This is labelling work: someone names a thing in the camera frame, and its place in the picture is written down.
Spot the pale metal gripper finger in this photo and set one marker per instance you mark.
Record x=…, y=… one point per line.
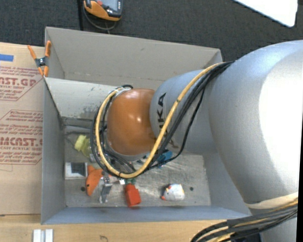
x=101, y=191
x=107, y=192

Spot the orange toy fish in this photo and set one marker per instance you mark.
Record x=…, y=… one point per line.
x=92, y=180

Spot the red-orange block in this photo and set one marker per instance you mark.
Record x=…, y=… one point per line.
x=132, y=196

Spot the blue plastic toy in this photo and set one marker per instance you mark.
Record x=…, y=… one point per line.
x=166, y=156

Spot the white toy chicken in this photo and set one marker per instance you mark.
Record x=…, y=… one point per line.
x=174, y=192

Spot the brown cardboard board, red print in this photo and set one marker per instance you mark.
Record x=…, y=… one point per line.
x=12, y=181

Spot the grey metal bin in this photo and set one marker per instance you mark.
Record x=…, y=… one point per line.
x=134, y=65

